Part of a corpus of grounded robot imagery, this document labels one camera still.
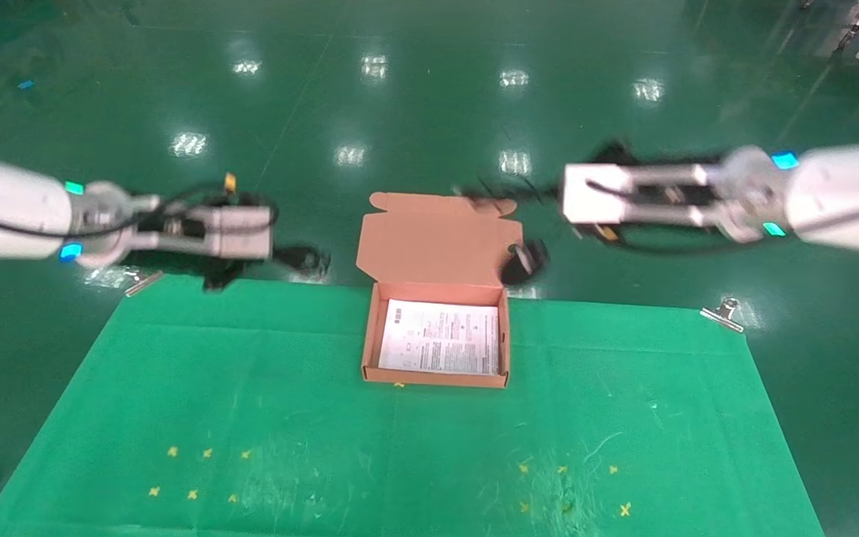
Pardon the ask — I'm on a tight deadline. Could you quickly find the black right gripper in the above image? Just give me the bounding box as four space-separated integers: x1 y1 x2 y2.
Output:
571 140 723 243

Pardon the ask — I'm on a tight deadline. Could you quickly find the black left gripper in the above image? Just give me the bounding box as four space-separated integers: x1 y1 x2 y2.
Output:
128 251 253 293

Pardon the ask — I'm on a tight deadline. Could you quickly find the black data cable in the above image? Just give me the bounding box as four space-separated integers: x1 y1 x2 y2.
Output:
269 245 332 275

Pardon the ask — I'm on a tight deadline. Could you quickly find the black corded computer mouse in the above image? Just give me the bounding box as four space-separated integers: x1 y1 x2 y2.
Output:
453 178 572 286

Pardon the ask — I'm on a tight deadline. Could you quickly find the brown cardboard box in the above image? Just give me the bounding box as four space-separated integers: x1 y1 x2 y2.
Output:
356 192 526 389

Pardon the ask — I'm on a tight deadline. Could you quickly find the silver metal clamp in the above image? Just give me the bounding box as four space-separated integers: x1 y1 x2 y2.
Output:
125 267 164 297
700 298 745 333

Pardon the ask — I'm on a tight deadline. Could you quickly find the white printed instruction sheet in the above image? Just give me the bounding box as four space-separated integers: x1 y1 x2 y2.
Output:
377 299 501 376

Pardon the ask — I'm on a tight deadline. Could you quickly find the green table cloth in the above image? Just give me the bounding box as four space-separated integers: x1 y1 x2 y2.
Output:
0 272 825 537

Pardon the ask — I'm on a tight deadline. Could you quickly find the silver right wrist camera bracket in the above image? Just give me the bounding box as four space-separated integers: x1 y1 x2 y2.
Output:
562 163 721 226

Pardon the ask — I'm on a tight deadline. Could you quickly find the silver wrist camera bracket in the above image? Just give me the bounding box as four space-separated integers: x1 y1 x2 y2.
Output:
139 205 275 261
562 163 721 226

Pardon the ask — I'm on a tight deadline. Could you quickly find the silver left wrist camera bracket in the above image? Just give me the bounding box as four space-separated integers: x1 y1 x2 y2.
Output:
139 205 275 261

